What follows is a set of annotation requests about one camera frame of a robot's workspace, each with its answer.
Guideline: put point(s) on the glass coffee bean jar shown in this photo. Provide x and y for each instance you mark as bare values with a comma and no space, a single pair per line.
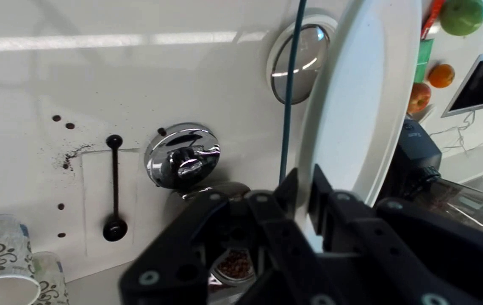
232,267

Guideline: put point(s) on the green apple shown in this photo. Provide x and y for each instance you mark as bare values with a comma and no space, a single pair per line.
461,18

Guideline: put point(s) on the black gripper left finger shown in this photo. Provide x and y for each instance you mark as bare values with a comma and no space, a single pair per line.
176,265

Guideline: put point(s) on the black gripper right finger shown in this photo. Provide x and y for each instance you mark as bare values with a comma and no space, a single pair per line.
395,254

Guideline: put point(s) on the red apple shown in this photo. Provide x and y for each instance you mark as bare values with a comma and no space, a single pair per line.
418,99

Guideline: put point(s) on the patterned paper cup front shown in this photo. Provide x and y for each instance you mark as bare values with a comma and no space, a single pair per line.
17,284

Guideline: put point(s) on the patterned paper cup back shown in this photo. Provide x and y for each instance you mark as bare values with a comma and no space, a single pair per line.
49,276

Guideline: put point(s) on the white plate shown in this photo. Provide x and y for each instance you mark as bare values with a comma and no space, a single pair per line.
359,99

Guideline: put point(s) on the patterned paper cup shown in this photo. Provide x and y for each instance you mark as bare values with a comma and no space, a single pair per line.
49,276
17,284

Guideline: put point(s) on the black coffee scoop spoon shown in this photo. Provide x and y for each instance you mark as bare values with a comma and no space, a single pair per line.
113,228

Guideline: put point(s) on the orange fruit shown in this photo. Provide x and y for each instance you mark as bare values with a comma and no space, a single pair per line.
440,76

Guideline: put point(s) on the black coffee grinder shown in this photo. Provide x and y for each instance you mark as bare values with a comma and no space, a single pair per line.
413,176

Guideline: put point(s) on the chrome jar lid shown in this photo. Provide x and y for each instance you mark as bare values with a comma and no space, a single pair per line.
181,155

